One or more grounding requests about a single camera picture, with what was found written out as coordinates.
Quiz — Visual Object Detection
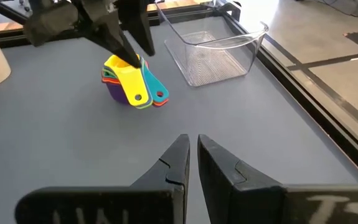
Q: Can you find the red measuring cup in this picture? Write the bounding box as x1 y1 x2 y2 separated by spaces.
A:
100 76 170 108

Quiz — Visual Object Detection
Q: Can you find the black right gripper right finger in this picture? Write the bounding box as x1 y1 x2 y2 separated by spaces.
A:
197 133 358 224

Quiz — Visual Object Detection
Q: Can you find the clear plastic basket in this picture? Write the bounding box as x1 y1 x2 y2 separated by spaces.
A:
155 0 270 88

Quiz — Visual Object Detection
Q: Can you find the teal measuring cup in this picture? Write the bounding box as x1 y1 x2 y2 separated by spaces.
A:
139 57 170 104

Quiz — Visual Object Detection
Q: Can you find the green measuring cup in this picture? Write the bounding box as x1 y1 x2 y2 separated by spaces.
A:
101 67 154 110

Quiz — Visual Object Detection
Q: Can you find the purple measuring cup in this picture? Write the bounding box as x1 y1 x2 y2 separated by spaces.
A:
105 81 131 105

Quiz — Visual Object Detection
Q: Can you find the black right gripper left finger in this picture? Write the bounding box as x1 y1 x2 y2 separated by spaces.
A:
14 133 192 224

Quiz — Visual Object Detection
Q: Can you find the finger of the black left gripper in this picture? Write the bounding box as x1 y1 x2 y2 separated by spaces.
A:
72 0 143 69
118 0 156 58

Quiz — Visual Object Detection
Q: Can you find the yellow measuring cup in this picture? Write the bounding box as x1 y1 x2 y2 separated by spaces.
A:
103 54 150 107

